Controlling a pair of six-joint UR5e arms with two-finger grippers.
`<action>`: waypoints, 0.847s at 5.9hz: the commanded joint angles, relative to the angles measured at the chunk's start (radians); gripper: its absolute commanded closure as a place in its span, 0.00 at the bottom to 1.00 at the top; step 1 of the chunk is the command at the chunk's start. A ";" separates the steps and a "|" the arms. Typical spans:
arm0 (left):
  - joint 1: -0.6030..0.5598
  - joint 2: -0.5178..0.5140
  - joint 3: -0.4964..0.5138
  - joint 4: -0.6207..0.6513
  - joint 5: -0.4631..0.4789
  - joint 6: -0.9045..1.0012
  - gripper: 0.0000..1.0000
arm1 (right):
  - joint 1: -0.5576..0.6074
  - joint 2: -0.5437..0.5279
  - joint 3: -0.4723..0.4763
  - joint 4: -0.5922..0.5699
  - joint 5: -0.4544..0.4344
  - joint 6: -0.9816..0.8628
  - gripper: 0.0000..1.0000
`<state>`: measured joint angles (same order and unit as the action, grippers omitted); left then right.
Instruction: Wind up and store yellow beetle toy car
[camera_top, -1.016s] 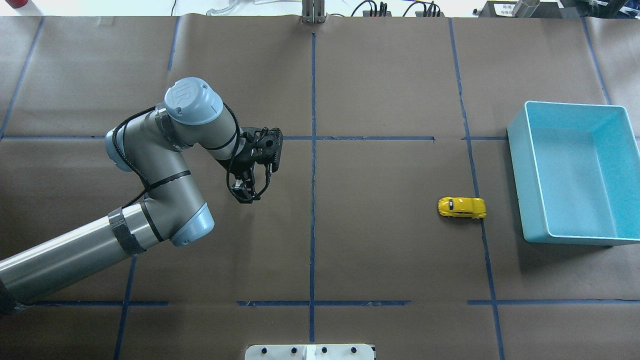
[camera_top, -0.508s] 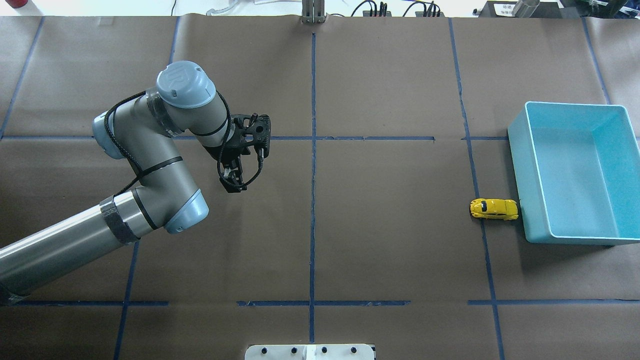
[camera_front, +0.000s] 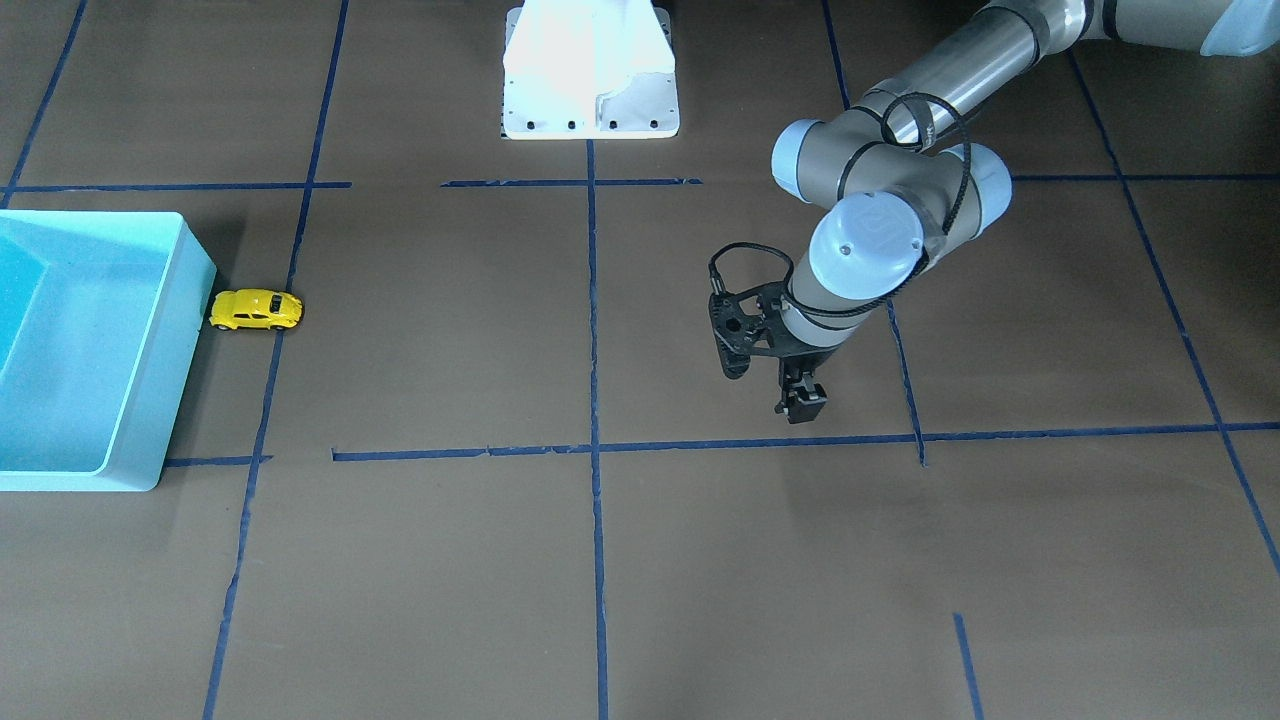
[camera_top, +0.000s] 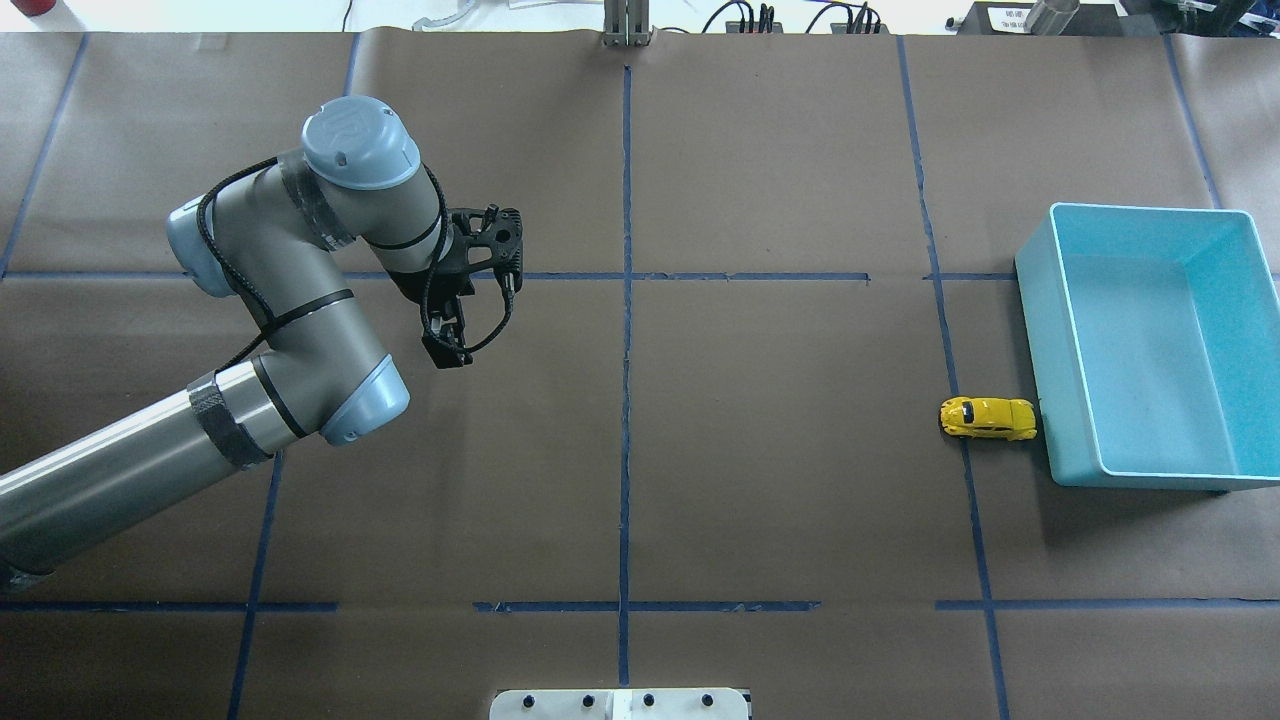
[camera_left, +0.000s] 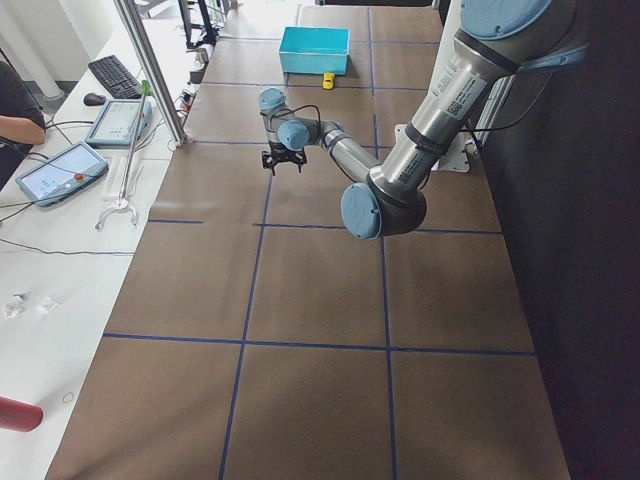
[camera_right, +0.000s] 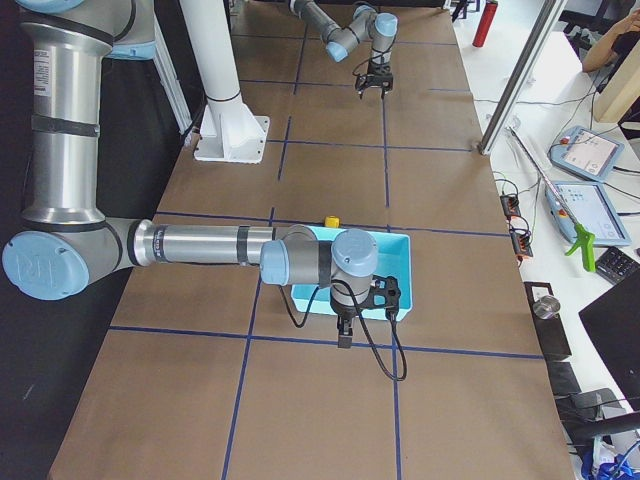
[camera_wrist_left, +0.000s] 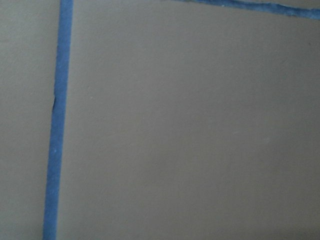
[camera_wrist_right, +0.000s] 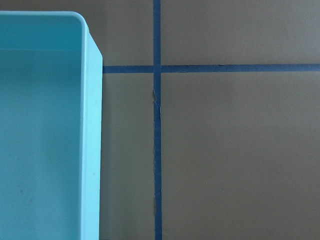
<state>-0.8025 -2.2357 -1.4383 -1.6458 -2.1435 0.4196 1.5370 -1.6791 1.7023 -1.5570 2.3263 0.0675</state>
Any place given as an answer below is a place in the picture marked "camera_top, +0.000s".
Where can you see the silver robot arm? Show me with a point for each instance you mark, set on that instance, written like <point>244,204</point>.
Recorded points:
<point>266,236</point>

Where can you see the orange black connector box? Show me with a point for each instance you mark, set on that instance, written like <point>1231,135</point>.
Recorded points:
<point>759,19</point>

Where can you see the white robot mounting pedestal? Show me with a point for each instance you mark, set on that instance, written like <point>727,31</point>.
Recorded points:
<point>623,703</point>

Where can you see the aluminium frame post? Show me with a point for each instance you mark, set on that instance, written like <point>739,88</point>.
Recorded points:
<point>627,23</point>

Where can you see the light blue plastic bin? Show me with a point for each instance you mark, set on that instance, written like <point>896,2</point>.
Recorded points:
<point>1154,338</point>

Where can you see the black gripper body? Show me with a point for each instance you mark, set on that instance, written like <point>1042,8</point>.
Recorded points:
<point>437,294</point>

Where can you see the yellow beetle toy car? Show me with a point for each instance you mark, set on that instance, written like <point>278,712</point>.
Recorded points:
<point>1012,419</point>

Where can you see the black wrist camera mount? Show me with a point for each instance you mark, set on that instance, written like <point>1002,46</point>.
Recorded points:
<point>488,239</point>

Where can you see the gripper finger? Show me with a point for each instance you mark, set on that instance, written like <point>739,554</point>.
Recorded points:
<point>443,332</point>

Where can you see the red fire extinguisher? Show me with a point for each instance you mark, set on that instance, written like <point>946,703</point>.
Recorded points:
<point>34,8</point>

